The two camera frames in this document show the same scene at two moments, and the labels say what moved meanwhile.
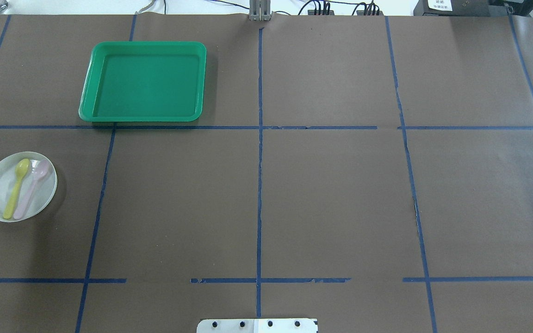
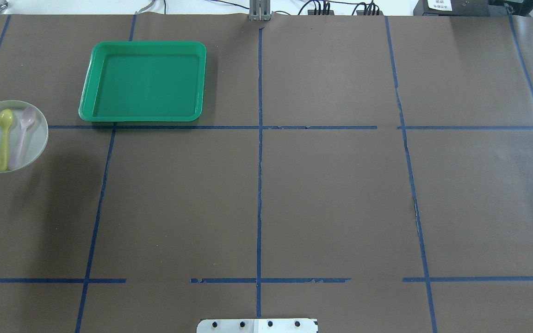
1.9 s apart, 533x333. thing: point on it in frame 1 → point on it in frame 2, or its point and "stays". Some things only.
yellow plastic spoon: (21, 168) → (5, 119)
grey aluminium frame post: (260, 10) stays
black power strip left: (312, 12) stays
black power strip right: (361, 12) stays
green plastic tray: (145, 82) stays
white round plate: (27, 181) → (7, 136)
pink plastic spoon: (41, 169) → (28, 115)
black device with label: (460, 8) stays
